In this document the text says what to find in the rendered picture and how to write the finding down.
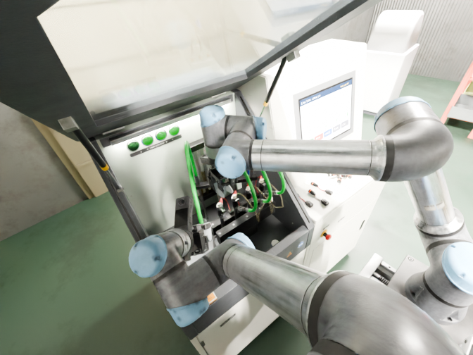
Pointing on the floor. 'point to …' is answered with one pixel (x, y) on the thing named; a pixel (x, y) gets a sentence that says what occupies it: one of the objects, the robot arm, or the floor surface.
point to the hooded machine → (390, 56)
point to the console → (338, 250)
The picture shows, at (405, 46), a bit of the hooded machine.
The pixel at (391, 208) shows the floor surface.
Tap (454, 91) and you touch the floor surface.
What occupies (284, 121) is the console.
